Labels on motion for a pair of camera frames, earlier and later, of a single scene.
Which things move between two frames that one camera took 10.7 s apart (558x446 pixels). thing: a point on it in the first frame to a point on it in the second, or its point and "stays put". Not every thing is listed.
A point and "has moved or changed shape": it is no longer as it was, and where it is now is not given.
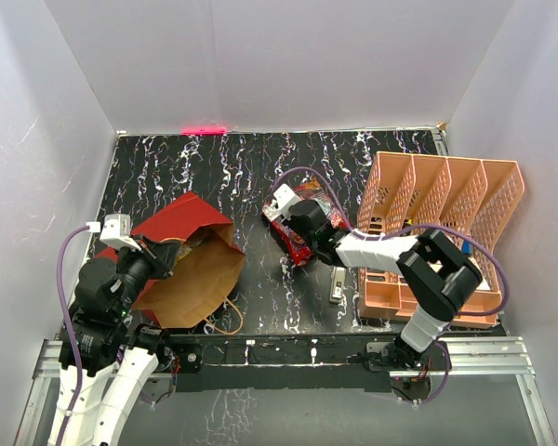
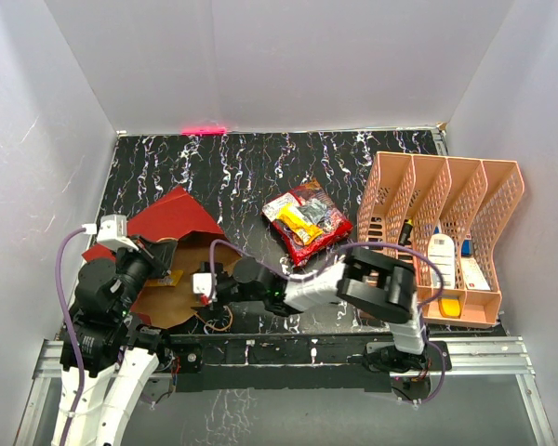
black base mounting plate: [276, 361] stays put
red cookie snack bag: [288, 231] stays put
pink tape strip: [203, 130] stays put
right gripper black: [291, 216] to [219, 268]
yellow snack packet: [182, 252] has moved or changed shape
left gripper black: [164, 254] stays put
